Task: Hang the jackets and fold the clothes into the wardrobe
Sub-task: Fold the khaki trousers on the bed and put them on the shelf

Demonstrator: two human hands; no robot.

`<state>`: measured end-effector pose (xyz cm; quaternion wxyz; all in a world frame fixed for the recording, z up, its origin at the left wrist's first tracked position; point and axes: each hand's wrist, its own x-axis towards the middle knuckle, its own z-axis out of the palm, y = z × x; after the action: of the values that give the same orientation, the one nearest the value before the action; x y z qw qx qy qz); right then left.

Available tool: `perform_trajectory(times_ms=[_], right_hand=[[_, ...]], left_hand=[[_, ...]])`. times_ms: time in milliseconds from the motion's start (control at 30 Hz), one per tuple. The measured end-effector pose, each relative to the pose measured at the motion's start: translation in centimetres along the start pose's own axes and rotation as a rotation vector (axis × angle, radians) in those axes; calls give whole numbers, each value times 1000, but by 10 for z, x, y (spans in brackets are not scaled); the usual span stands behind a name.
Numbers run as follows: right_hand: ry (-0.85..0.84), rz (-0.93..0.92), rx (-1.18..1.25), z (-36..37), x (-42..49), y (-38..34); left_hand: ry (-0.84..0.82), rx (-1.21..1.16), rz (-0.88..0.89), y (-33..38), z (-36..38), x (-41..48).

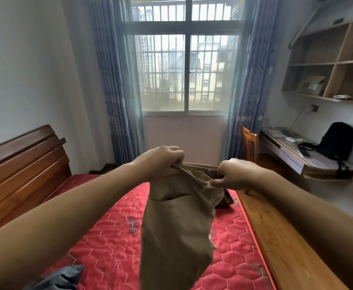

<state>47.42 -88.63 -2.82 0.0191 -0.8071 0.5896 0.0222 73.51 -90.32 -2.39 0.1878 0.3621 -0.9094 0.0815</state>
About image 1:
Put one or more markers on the person's right hand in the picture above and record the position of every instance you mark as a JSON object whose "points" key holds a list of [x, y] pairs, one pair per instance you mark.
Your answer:
{"points": [[239, 175]]}

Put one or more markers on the small wooden desk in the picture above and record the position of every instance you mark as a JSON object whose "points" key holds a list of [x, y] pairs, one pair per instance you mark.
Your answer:
{"points": [[288, 157]]}

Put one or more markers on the dark wall socket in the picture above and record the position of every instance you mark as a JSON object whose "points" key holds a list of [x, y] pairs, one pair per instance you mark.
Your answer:
{"points": [[315, 108]]}

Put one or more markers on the person's left hand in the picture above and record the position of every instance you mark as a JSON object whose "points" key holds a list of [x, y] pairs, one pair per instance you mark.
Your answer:
{"points": [[158, 163]]}

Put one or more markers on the person's right forearm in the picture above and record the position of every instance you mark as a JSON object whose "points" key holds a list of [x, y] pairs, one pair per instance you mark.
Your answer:
{"points": [[315, 226]]}

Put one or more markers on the wooden chair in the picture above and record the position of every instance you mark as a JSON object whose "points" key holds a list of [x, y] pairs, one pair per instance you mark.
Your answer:
{"points": [[250, 144]]}

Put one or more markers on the dark grey trousers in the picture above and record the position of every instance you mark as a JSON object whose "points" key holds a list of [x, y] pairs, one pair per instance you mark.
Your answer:
{"points": [[58, 279]]}

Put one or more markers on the person's left forearm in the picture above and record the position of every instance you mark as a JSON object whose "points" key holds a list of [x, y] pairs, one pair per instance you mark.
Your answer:
{"points": [[58, 223]]}

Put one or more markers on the red quilted mattress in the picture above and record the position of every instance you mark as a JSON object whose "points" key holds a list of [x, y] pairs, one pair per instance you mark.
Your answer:
{"points": [[113, 238]]}

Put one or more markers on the small white shelf item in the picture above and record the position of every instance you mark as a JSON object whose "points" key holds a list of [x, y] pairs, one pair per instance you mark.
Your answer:
{"points": [[342, 96]]}

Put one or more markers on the blue curtain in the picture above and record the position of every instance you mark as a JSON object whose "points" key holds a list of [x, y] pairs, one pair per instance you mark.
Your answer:
{"points": [[116, 87], [252, 87]]}

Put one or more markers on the black phone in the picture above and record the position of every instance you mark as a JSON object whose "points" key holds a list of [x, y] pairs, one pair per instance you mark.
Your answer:
{"points": [[304, 153]]}

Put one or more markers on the wooden headboard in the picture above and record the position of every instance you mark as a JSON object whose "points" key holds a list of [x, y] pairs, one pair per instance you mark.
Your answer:
{"points": [[19, 172]]}

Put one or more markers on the white papers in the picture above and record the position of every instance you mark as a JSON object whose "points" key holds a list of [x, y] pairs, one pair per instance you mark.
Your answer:
{"points": [[277, 133]]}

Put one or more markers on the grey wall switch plate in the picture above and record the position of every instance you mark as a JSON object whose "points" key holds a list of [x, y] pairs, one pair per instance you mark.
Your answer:
{"points": [[62, 141]]}

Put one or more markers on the flat cardboard box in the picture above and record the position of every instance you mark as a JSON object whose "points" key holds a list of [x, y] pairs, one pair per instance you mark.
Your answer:
{"points": [[312, 86]]}

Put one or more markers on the beige shirt clothes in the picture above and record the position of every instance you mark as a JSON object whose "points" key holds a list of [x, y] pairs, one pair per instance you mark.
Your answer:
{"points": [[176, 232]]}

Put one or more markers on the black backpack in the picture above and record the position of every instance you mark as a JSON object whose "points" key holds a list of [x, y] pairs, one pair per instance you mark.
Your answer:
{"points": [[336, 141]]}

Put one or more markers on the wooden wall shelf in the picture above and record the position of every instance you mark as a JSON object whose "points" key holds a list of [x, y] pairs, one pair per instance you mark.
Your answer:
{"points": [[348, 42]]}

